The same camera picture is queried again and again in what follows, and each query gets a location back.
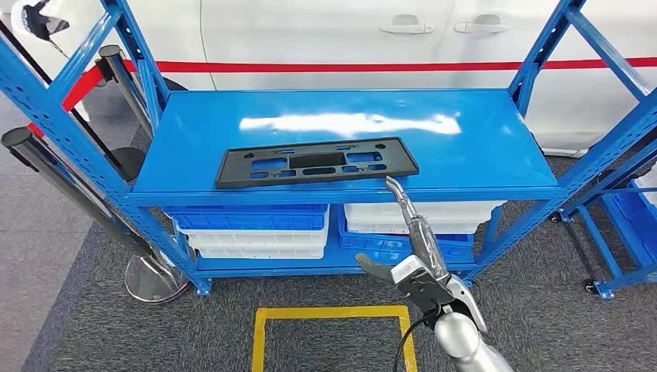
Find metal stanchion post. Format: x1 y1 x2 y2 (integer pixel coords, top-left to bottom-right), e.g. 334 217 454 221
98 45 155 140
0 127 191 304

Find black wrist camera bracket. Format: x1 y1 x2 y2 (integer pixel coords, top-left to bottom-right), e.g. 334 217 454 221
397 277 458 315

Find blue metal cart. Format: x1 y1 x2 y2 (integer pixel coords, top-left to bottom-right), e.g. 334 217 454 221
549 149 657 301

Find black cable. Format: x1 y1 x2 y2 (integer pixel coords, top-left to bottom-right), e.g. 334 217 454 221
392 315 437 372

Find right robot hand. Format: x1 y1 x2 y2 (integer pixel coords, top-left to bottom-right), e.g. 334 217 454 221
355 176 452 282

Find white plastic crate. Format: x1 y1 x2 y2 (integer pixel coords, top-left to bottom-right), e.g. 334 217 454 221
197 246 325 260
634 163 657 206
174 208 331 251
343 201 507 236

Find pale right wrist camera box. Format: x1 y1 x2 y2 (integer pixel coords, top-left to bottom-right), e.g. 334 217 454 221
390 255 429 286

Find black plastic plate frame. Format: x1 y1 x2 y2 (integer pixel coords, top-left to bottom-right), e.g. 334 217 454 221
215 136 421 189

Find blue plastic crate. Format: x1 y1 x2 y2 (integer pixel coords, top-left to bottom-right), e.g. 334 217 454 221
163 204 329 232
337 205 476 264
611 179 657 253

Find blue metal shelf rack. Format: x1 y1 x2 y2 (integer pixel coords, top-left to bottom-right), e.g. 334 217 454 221
0 0 657 299

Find red barrier belt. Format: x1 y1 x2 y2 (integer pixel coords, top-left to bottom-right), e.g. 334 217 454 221
122 57 657 74
26 64 104 139

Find white car door handle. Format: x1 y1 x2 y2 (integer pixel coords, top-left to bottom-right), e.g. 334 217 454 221
378 14 435 36
453 14 511 35

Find white car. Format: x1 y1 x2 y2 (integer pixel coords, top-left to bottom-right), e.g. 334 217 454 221
10 0 657 157

